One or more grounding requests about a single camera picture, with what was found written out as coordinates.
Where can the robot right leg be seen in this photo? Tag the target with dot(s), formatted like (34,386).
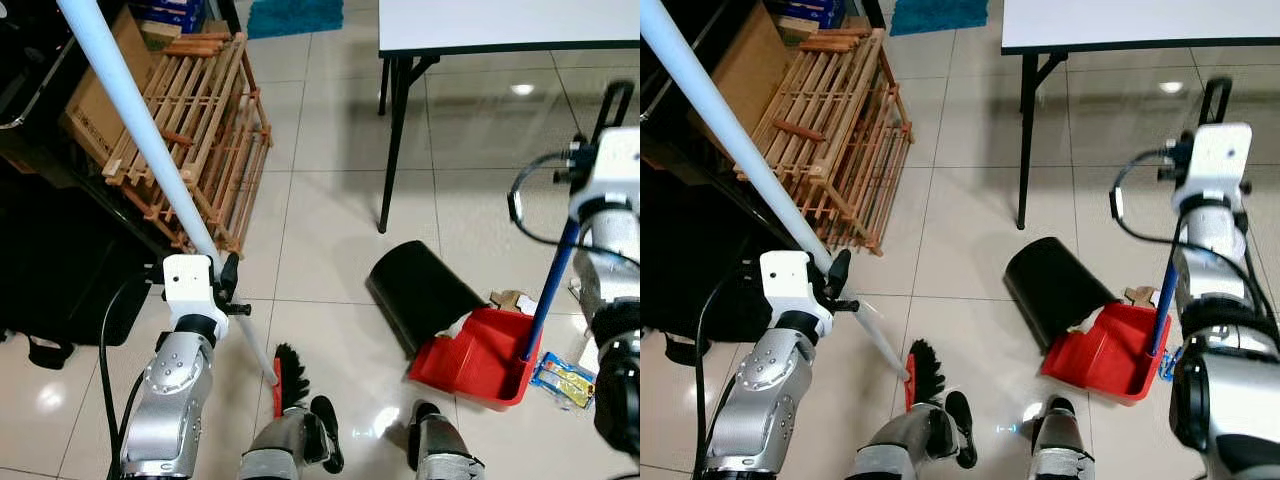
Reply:
(1060,445)
(440,450)

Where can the white square packet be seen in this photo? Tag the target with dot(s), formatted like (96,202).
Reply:
(1088,324)
(458,327)

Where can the brown cardboard box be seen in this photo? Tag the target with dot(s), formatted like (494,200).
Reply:
(85,115)
(750,60)

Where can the black glass-top desk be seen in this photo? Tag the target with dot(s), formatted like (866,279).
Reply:
(20,80)
(660,110)

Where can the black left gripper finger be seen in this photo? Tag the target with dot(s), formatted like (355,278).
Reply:
(845,305)
(838,269)
(229,272)
(237,309)

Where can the robot left leg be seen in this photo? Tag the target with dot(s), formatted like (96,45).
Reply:
(905,445)
(285,445)

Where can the white table with black legs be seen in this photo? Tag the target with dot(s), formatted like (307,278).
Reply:
(500,20)
(1140,20)

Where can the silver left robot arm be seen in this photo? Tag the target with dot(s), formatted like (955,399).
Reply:
(770,390)
(170,390)

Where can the blue yellow snack wrapper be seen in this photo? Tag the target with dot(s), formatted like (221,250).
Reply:
(563,380)
(1170,363)

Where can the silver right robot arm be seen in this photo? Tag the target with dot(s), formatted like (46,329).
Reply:
(1215,250)
(615,240)

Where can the blue printed paper boxes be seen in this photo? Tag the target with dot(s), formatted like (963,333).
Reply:
(175,12)
(810,10)

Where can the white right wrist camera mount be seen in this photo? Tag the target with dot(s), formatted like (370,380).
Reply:
(1215,155)
(615,160)

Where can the black round waste bin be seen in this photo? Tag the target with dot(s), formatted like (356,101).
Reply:
(1055,285)
(420,290)

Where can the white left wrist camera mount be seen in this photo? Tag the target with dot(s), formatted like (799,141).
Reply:
(788,278)
(188,280)

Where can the wooden slatted rack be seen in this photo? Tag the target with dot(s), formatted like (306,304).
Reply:
(850,120)
(215,120)

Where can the robot leg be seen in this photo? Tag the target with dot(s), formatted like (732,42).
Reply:
(440,450)
(905,445)
(285,445)
(1060,445)

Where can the black trolley suitcase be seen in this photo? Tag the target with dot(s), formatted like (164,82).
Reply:
(60,270)
(690,270)

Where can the teal floor mat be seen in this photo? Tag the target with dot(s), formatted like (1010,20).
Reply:
(295,15)
(940,15)

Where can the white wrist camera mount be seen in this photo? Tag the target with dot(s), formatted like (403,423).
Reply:
(615,160)
(188,280)
(1215,155)
(788,278)

